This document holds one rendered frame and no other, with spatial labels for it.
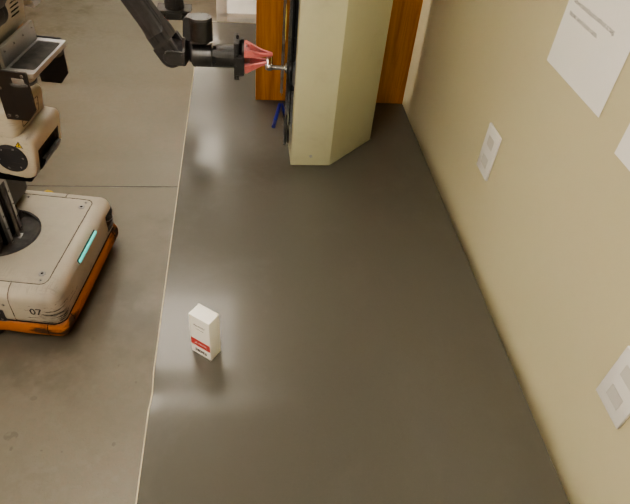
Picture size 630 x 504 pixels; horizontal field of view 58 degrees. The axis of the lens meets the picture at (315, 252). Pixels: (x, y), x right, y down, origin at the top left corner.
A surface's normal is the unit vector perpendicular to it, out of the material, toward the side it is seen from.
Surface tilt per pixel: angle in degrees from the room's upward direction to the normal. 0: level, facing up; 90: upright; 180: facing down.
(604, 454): 90
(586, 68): 90
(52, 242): 0
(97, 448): 0
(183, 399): 2
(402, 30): 90
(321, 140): 90
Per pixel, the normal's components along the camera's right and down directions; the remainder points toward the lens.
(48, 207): 0.08, -0.73
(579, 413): -0.99, 0.00
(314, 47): 0.10, 0.68
